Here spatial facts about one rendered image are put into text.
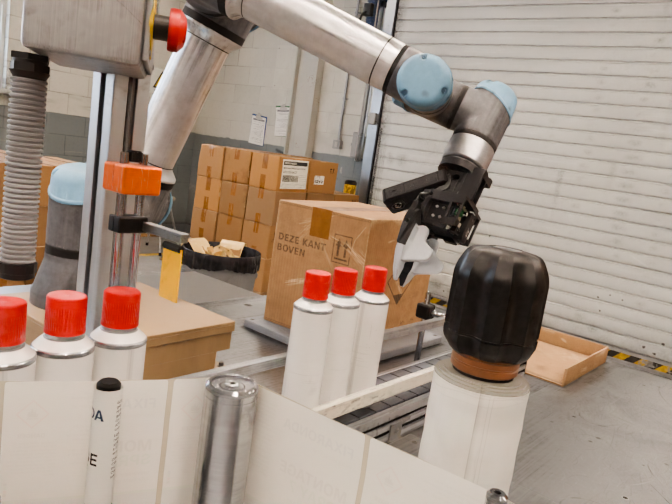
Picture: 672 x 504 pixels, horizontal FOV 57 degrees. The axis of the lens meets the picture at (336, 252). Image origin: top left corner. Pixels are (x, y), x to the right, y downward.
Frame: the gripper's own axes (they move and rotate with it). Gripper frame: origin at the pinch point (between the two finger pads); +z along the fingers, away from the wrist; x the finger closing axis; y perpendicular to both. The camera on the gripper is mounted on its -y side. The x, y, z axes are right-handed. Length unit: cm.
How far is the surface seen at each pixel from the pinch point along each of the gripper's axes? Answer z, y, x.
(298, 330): 16.1, 1.4, -17.3
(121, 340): 26.2, 3.3, -41.9
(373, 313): 8.5, 3.3, -6.4
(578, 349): -18, 8, 78
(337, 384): 19.5, 3.5, -7.0
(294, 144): -200, -394, 333
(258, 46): -285, -471, 288
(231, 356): 22.4, -31.4, 9.5
